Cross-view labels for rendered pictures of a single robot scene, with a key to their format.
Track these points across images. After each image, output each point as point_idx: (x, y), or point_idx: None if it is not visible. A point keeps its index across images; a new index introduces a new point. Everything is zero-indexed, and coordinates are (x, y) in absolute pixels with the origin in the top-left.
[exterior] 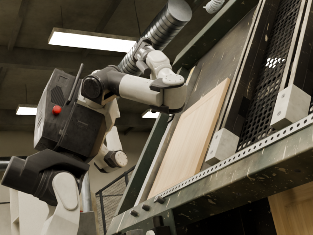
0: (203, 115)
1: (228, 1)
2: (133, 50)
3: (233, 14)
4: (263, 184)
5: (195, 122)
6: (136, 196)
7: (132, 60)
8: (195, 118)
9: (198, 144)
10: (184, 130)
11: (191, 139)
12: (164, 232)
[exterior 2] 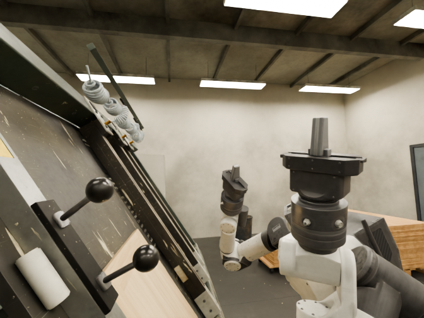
0: (158, 278)
1: (43, 62)
2: (243, 180)
3: (47, 93)
4: None
5: (159, 291)
6: None
7: (246, 190)
8: (150, 284)
9: (190, 314)
10: (154, 313)
11: (178, 315)
12: None
